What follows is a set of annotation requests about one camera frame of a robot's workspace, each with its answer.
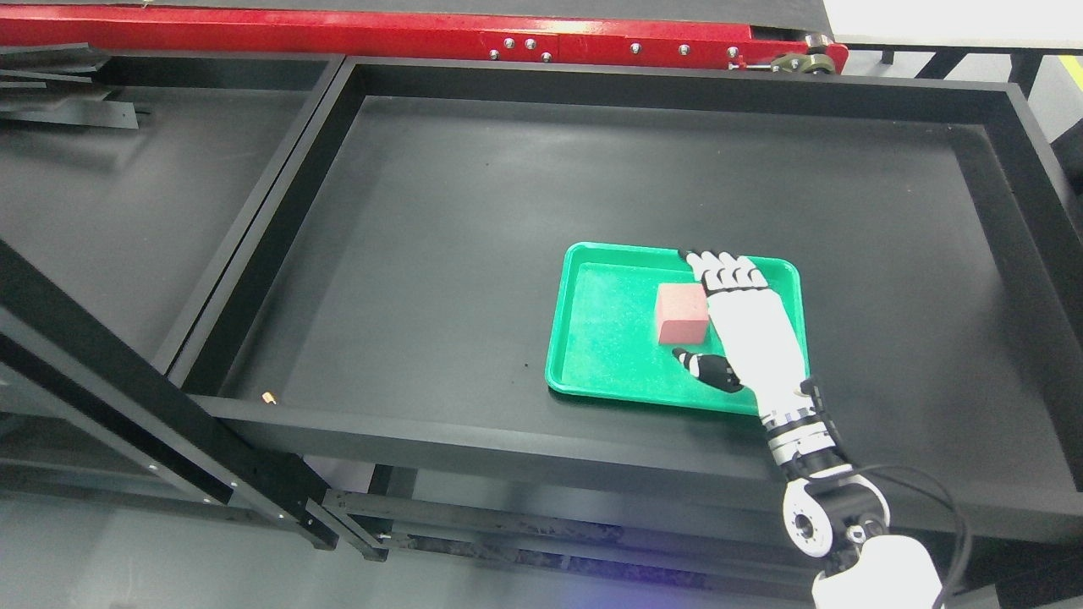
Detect black right shelf rack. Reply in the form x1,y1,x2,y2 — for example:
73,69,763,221
169,59,1080,606

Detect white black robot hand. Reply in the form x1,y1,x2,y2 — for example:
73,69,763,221
673,250,812,428

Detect pink block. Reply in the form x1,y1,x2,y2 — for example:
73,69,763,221
654,283,709,344

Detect red metal beam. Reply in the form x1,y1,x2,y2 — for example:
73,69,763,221
1,1,849,72

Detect black left shelf rack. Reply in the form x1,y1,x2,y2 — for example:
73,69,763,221
3,50,351,550

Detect black shelf rack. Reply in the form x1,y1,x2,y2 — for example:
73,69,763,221
169,59,1080,606
3,50,351,550

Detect green tray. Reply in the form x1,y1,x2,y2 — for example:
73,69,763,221
545,242,758,416

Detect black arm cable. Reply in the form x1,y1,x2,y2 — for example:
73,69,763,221
804,377,969,609

